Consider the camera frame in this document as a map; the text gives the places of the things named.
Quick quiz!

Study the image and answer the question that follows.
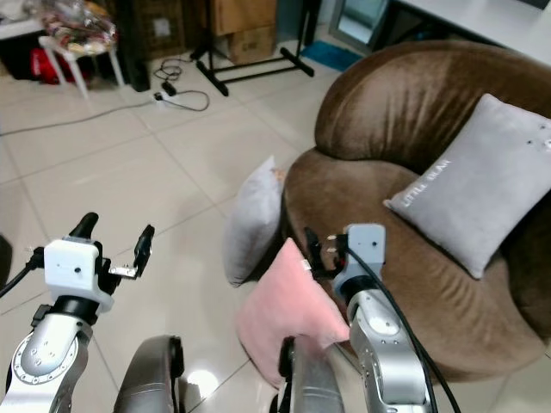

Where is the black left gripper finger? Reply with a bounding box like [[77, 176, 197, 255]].
[[133, 225, 156, 270], [67, 212, 100, 243]]

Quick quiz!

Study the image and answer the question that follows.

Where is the plain grey pillow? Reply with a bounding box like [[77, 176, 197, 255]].
[[222, 156, 284, 287]]

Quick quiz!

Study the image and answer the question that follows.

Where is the pink pillow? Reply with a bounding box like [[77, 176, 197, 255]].
[[234, 238, 353, 391]]

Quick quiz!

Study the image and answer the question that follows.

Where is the brown round sofa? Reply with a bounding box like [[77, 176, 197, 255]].
[[282, 39, 551, 381]]

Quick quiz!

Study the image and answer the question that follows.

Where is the grey pillow with lettering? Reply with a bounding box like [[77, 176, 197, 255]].
[[384, 93, 551, 280]]

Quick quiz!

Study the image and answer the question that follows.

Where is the blue floor mat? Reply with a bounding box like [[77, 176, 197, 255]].
[[300, 40, 355, 75]]

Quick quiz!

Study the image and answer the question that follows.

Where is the grey left robot leg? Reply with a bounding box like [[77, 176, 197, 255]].
[[114, 335, 187, 413]]

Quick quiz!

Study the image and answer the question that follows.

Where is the grey robot leg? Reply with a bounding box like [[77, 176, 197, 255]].
[[270, 336, 350, 413], [114, 335, 187, 413]]

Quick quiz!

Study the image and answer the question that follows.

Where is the grey right robot leg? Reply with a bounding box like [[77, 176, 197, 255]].
[[270, 336, 350, 413]]

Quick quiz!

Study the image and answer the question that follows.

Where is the white plastic stool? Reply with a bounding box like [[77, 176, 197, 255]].
[[42, 34, 127, 102]]

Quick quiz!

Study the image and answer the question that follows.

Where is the white power strip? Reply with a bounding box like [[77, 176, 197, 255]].
[[153, 89, 189, 109]]

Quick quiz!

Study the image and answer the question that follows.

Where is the red bag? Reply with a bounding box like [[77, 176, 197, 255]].
[[29, 47, 88, 86]]

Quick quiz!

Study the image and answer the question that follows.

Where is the black tall speaker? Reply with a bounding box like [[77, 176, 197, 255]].
[[115, 0, 152, 92]]

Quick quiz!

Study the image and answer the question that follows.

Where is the clear bag of patterned items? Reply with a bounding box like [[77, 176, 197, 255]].
[[24, 0, 121, 58]]

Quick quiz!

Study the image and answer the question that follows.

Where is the white low shelf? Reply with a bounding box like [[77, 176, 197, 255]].
[[0, 0, 54, 42]]

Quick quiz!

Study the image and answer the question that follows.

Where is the small cardboard box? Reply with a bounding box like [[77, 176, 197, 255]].
[[223, 26, 277, 66]]

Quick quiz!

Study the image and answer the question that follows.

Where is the dark cabinet with label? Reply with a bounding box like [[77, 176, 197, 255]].
[[138, 0, 200, 60]]

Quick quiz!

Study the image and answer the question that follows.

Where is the framed glass panel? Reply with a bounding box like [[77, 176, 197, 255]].
[[326, 0, 399, 55]]

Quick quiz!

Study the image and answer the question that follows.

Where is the large cardboard box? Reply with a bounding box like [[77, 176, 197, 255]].
[[211, 0, 277, 38]]

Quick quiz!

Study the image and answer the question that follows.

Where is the white table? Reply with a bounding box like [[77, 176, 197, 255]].
[[391, 0, 551, 46]]

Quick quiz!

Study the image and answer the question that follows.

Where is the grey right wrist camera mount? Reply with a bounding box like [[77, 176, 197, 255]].
[[334, 223, 388, 299]]

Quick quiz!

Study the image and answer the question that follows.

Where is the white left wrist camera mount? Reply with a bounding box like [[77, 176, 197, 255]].
[[43, 238, 115, 313]]

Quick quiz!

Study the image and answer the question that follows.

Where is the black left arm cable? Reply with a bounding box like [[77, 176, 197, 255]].
[[0, 245, 49, 299]]

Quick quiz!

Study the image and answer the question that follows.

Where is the grey floor cable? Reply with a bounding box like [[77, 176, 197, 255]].
[[0, 96, 158, 139]]

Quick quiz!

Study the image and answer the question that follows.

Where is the black floor cable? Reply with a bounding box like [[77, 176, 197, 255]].
[[152, 55, 212, 114]]

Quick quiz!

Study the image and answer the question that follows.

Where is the black metal stand frame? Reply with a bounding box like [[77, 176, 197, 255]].
[[190, 0, 316, 98]]

